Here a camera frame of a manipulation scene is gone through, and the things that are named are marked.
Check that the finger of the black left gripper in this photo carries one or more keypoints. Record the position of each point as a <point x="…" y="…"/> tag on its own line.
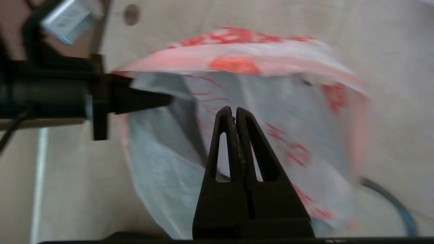
<point x="135" y="88"/>
<point x="135" y="105"/>

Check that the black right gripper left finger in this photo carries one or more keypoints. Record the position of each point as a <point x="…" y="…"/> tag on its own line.
<point x="210" y="210"/>

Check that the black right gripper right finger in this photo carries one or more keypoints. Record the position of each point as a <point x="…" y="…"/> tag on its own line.
<point x="278" y="203"/>

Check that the round metal floor plate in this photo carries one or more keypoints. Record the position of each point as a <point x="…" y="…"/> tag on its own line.
<point x="131" y="14"/>

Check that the white plastic bag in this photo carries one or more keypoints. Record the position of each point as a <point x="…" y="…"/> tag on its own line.
<point x="271" y="135"/>

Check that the grey wall baseboard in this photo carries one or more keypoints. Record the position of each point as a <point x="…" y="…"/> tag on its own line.
<point x="101" y="30"/>

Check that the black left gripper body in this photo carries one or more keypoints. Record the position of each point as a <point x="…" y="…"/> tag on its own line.
<point x="51" y="95"/>

